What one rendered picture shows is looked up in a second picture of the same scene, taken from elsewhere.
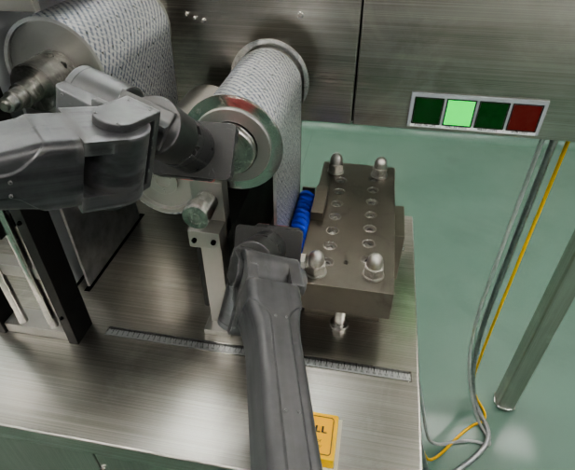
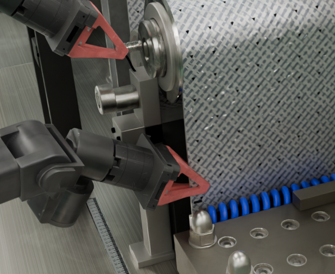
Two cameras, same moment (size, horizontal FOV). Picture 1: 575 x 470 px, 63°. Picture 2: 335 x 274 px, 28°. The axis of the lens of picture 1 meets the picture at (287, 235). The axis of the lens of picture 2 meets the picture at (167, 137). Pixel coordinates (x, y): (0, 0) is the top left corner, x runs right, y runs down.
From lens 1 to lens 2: 0.71 m
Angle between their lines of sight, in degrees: 53
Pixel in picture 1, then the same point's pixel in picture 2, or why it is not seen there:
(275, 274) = (23, 148)
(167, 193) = not seen: hidden behind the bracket
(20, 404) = not seen: outside the picture
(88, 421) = not seen: outside the picture
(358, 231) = (311, 243)
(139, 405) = (27, 255)
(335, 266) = (226, 250)
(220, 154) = (63, 28)
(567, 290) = not seen: outside the picture
